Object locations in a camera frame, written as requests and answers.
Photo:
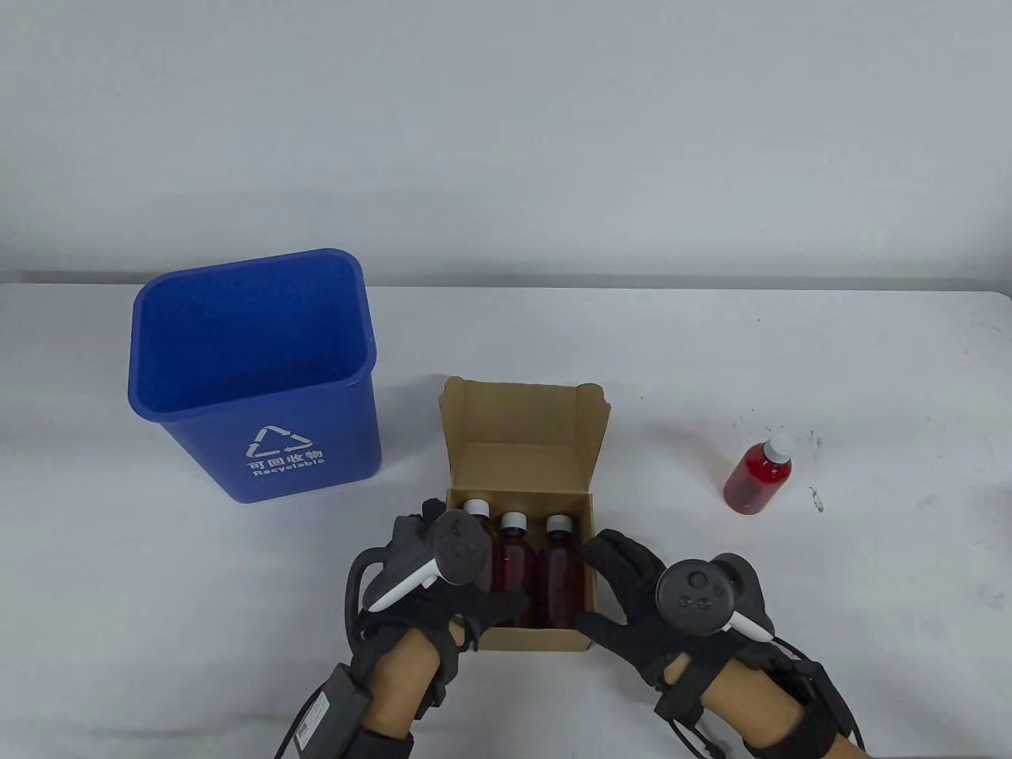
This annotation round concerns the person's left hand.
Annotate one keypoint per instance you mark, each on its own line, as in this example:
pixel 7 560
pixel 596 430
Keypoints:
pixel 506 605

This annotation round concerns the person's right hand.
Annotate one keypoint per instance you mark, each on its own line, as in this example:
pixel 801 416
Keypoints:
pixel 624 569

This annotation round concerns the red liquid bottle white cap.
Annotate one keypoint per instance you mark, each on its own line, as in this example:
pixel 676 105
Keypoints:
pixel 477 507
pixel 512 561
pixel 755 478
pixel 560 577

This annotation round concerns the brown cardboard box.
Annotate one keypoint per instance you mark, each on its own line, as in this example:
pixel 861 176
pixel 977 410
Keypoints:
pixel 514 427

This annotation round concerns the person's right forearm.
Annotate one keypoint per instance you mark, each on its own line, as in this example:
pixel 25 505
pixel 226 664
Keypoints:
pixel 743 704

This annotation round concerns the person's left forearm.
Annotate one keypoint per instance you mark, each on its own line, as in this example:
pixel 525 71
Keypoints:
pixel 403 680

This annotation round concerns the black left wrist box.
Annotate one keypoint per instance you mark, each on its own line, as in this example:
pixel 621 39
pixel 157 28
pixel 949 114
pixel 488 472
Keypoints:
pixel 332 708

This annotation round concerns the black wrist box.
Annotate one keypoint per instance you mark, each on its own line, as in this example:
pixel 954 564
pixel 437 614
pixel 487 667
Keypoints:
pixel 332 708
pixel 822 700

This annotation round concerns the black right wrist box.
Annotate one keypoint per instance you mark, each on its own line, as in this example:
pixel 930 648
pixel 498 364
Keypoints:
pixel 822 700

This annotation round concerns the grey right hand controller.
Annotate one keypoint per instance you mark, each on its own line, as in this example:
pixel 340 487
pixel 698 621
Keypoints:
pixel 692 597

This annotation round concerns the grey hand controller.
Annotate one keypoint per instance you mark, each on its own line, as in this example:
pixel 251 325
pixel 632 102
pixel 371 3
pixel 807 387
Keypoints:
pixel 458 549
pixel 692 597

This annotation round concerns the grey left hand controller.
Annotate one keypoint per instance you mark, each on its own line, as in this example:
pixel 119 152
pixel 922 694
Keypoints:
pixel 458 549

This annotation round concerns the blue plastic recycling bin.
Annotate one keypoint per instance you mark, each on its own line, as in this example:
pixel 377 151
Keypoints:
pixel 237 348

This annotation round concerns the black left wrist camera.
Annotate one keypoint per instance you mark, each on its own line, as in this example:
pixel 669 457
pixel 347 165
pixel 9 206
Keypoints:
pixel 443 672

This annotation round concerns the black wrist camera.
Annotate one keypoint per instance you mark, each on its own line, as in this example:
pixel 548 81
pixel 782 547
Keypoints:
pixel 443 672
pixel 680 700

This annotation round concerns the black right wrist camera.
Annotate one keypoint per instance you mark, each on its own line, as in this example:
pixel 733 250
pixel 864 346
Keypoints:
pixel 680 700

